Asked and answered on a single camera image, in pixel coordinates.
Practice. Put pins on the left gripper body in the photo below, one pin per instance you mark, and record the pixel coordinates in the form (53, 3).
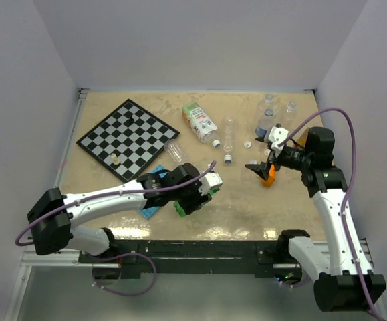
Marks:
(191, 198)

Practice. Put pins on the orange tea bottle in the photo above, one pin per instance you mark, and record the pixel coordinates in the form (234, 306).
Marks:
(300, 142)

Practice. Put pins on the green plastic bottle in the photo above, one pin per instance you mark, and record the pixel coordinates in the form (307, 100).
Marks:
(193, 203)

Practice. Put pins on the blue label water bottle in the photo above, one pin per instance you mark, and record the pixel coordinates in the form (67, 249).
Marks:
(265, 122)

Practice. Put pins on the black white chessboard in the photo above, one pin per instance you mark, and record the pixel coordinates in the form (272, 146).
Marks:
(137, 145)

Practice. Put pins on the clear bottle back row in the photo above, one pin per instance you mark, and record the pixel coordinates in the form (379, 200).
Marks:
(266, 105)

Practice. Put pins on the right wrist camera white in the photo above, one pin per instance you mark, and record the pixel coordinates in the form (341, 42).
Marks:
(275, 136)

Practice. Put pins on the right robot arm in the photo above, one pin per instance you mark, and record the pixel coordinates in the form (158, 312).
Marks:
(344, 280)

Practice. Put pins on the aluminium frame rail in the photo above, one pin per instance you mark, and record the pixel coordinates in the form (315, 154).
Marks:
(82, 95)

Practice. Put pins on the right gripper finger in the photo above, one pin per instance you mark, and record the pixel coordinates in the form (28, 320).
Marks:
(262, 169)
(261, 138)

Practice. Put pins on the orange plastic carrot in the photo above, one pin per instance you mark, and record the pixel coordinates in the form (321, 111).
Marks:
(271, 178)

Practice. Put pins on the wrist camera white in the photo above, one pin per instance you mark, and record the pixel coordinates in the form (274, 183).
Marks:
(210, 182)
(275, 136)

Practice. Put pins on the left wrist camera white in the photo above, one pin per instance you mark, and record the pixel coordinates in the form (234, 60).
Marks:
(210, 182)

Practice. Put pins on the black chess piece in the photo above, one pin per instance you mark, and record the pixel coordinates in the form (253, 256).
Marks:
(130, 118)

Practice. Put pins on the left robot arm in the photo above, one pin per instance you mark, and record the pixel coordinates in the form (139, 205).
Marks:
(58, 221)

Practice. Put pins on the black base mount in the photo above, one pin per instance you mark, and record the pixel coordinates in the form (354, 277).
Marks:
(257, 258)

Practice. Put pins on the cream chess piece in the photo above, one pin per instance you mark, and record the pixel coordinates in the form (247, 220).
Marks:
(115, 159)

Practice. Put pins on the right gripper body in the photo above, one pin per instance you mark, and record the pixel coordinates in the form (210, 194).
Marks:
(287, 158)

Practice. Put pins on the blue studded baseplate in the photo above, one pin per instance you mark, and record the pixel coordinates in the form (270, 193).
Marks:
(149, 212)

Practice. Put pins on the juice bottle with white label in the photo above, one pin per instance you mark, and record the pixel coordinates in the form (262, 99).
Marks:
(201, 124)

